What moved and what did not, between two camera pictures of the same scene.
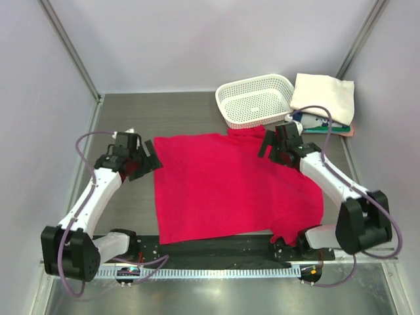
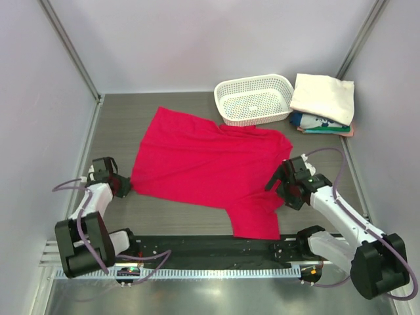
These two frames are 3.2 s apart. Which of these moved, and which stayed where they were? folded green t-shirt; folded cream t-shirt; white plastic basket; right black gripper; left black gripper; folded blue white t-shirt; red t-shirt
Moved: left black gripper; right black gripper; red t-shirt
Stayed: folded cream t-shirt; folded blue white t-shirt; white plastic basket; folded green t-shirt
